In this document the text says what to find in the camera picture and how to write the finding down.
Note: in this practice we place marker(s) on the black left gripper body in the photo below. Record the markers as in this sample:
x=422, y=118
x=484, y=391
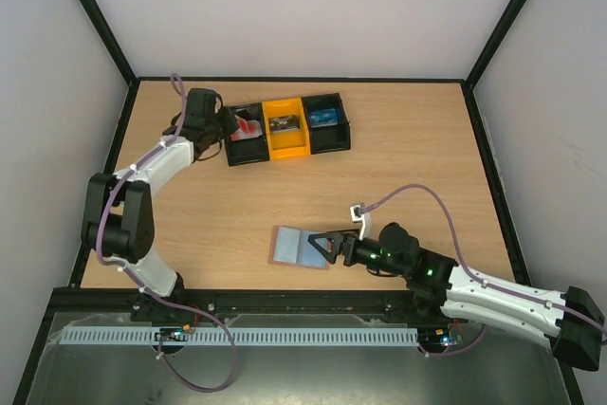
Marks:
x=211, y=127

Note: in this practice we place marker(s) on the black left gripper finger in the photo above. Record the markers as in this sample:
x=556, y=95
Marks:
x=226, y=115
x=224, y=131

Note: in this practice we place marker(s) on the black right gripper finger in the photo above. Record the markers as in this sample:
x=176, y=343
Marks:
x=330, y=250
x=337, y=234

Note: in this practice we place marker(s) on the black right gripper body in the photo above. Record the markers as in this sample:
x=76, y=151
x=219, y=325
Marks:
x=345, y=248

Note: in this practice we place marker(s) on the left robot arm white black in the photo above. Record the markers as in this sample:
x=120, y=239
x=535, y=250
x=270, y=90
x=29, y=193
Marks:
x=118, y=218

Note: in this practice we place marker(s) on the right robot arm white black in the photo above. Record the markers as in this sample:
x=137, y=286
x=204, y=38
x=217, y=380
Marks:
x=569, y=324

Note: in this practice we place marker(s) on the left black bin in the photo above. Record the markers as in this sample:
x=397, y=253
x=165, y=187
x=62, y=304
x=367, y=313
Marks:
x=249, y=143

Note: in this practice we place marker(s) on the black bin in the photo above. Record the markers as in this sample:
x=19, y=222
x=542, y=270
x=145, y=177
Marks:
x=327, y=139
x=249, y=143

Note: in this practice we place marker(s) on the yellow middle bin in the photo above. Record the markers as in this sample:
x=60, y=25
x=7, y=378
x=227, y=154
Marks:
x=290, y=144

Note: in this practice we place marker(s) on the right black bin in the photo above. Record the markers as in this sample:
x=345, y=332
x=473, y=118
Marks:
x=327, y=139

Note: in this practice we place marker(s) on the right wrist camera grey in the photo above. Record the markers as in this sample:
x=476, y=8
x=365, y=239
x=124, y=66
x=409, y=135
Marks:
x=361, y=216

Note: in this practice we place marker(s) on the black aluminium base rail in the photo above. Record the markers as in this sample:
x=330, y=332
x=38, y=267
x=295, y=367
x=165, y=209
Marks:
x=387, y=306

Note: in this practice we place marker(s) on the light blue slotted cable duct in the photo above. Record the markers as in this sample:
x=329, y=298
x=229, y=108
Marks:
x=243, y=336

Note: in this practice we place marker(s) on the black enclosure frame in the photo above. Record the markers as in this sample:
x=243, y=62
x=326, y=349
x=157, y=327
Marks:
x=93, y=11

